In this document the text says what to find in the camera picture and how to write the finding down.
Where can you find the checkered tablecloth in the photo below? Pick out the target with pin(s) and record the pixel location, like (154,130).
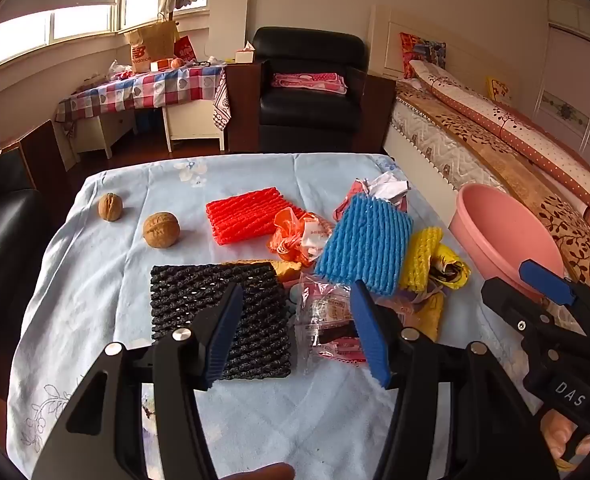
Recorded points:
(150,85)

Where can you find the yellow black printed wrapper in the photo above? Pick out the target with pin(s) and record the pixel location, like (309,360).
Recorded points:
(455,270)

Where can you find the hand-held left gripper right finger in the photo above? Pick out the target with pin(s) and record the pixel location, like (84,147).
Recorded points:
(370,340)

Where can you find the brown leaf pattern blanket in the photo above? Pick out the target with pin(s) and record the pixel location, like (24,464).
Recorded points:
(480,140)

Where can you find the red gift bag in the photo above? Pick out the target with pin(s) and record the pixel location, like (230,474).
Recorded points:
(185,50)

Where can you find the person's left hand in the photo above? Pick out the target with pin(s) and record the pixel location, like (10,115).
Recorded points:
(260,473)

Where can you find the white wardrobe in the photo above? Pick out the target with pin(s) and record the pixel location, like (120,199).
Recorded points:
(580,85)

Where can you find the black leather armchair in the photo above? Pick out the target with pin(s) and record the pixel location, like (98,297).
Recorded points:
(310,110)

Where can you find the brown walnut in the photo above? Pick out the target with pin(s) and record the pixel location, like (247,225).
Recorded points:
(111,207)
(161,230)

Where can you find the clear red snack wrapper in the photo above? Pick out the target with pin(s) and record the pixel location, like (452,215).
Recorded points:
(325,310)

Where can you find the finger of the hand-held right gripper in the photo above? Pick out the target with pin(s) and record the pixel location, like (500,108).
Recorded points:
(510,305)
(545,280)

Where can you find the pink white dotted quilt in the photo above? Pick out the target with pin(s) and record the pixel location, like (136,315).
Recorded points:
(525,135)

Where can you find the plain yellow packet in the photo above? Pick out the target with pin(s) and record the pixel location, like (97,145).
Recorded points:
(431,317)

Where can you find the person's right hand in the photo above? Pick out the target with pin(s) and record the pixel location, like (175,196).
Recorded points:
(560,432)

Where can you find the black foam net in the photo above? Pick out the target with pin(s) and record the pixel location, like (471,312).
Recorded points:
(185,300)

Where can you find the yellow foam net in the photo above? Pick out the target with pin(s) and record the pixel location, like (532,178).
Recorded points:
(420,260)

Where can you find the brown paper bag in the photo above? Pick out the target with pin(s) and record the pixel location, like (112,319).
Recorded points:
(150,45)

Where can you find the white bed with mattress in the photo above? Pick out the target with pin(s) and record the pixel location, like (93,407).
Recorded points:
(425,135)

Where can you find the yellow pillow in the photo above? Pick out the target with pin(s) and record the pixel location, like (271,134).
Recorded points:
(499,91)

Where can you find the blue foam net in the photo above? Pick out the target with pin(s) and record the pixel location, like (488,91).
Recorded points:
(365,245)

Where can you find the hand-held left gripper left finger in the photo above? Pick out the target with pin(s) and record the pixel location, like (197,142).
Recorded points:
(222,340)

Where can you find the pink plastic bucket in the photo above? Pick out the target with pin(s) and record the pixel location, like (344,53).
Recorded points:
(495,230)

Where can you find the tissue box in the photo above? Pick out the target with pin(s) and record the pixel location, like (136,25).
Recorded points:
(245,54)

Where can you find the light blue floral tablecloth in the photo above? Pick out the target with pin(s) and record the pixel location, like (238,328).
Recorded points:
(275,410)

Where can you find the wooden side table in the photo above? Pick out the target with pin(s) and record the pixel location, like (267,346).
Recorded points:
(40,155)

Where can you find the pink folded towel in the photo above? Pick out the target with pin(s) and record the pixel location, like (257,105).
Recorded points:
(307,82)

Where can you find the colourful cartoon pillow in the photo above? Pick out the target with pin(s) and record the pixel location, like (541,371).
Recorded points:
(422,55)

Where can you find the black leather sofa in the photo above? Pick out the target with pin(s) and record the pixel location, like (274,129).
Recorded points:
(5,240)

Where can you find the white plastic bag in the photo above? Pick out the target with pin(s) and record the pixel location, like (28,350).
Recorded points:
(120,70)

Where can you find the orange plastic bag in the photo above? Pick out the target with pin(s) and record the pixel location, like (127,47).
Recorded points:
(287,240)

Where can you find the white desk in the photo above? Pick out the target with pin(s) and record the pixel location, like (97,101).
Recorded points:
(190,120)

